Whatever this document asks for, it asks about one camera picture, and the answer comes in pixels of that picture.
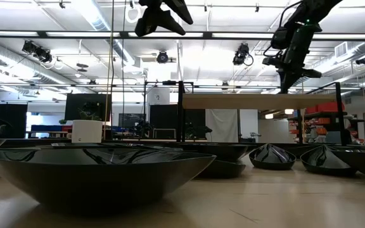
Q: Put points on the small plant in white pot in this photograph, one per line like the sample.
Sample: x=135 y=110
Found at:
x=87 y=131

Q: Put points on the black cabinet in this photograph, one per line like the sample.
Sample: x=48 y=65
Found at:
x=8 y=120

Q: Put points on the black twin ceiling spotlight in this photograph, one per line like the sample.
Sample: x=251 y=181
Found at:
x=41 y=54

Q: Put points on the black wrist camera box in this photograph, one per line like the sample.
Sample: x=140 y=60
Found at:
x=280 y=38

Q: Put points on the black partition panel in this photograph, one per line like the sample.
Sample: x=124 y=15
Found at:
x=163 y=117

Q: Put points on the storage rack orange bins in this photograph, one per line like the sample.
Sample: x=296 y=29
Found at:
x=323 y=122

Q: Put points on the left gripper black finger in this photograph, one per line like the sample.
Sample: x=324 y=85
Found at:
x=171 y=25
x=181 y=12

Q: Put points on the raised wooden shelf black legs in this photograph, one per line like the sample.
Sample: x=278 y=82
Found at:
x=249 y=101

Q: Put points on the black wall monitor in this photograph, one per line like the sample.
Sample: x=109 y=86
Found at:
x=74 y=104

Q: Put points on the round black ceiling camera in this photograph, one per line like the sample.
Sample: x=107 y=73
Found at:
x=162 y=57

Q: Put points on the dark monitor screen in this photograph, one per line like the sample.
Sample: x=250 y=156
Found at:
x=127 y=120

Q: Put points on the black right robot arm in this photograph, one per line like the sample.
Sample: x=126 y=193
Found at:
x=318 y=9

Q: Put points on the silver ceiling air duct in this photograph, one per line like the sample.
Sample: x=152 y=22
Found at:
x=353 y=50
x=98 y=22
x=17 y=65

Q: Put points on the white ceiling vent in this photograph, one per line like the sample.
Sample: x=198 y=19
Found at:
x=341 y=49

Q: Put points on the red storage box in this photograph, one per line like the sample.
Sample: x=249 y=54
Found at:
x=326 y=107

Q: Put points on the white hanging cloth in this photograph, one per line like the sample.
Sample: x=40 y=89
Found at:
x=222 y=125

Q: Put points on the small dark ceiling fixture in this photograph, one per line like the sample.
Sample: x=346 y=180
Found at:
x=81 y=66

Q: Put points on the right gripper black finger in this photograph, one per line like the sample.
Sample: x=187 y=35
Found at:
x=284 y=82
x=292 y=79

